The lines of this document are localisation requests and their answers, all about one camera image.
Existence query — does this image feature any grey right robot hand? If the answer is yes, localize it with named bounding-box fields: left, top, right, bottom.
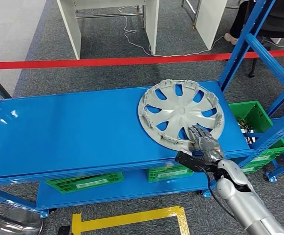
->
left=186, top=124, right=226, bottom=163

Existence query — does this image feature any grey plastic wheel hubcap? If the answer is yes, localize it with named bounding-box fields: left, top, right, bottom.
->
left=137, top=78, right=226, bottom=152

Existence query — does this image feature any long blue metal shelf rack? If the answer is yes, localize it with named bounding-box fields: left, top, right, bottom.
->
left=0, top=0, right=284, bottom=218

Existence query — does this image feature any green plastic crate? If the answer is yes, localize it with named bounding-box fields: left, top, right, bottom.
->
left=45, top=172, right=125, bottom=194
left=226, top=100, right=284, bottom=176
left=146, top=164, right=195, bottom=183

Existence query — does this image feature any white desk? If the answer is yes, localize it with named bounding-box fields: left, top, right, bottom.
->
left=57, top=0, right=160, bottom=60
left=180, top=0, right=228, bottom=50

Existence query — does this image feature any person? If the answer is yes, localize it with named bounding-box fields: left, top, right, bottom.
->
left=224, top=0, right=251, bottom=46

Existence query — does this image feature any yellow floor tape outline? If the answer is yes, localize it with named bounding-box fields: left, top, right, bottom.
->
left=71, top=206, right=190, bottom=235

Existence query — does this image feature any black office chair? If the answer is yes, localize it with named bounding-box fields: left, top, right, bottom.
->
left=248, top=0, right=284, bottom=78

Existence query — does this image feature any red barrier belt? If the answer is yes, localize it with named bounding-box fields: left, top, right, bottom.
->
left=0, top=48, right=284, bottom=71

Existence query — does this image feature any chrome stanchion with round base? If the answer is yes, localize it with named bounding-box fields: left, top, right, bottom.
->
left=0, top=204, right=44, bottom=235

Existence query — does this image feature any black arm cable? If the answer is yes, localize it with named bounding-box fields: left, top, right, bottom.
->
left=200, top=165, right=238, bottom=222

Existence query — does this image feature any white floor cable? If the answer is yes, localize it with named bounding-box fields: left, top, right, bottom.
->
left=118, top=5, right=226, bottom=58

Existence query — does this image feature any black left wrist camera bracket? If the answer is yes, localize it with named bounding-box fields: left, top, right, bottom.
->
left=57, top=225, right=72, bottom=235

